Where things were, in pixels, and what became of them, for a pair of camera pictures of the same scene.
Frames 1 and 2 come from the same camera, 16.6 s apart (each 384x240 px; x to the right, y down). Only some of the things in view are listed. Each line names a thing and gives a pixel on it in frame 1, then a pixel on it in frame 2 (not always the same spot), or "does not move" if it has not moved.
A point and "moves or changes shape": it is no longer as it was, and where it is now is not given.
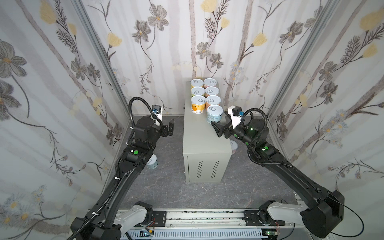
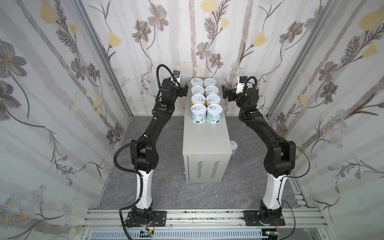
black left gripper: x=164 y=132 to x=183 y=91
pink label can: x=209 y=82 does not move
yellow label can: x=196 y=82 does not move
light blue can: x=214 y=113 does not move
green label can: x=197 y=91 does not move
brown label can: x=212 y=90 does not move
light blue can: x=153 y=162 moves or changes shape
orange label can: x=198 y=104 does not move
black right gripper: x=226 y=130 to x=229 y=93
